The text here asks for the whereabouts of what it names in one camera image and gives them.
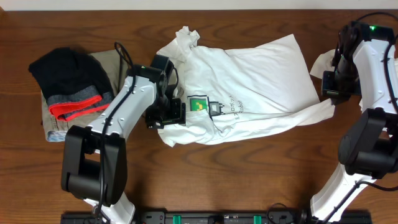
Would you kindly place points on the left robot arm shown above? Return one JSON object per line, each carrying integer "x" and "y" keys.
{"x": 94, "y": 159}

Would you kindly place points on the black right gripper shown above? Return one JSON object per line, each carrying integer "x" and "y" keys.
{"x": 337, "y": 96}

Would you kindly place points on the black garment with red trim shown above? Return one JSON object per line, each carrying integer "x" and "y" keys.
{"x": 72, "y": 83}

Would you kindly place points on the folded khaki pants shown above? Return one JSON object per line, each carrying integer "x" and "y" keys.
{"x": 55, "y": 130}

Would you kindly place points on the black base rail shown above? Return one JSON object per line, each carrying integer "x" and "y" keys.
{"x": 275, "y": 216}

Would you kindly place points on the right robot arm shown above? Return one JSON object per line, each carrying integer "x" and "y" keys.
{"x": 363, "y": 65}

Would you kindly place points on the crumpled white garment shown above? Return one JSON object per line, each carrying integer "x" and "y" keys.
{"x": 323, "y": 64}

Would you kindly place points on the white printed t-shirt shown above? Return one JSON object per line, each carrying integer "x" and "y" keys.
{"x": 237, "y": 94}

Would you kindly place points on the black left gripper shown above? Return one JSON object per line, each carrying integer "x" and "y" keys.
{"x": 178, "y": 115}

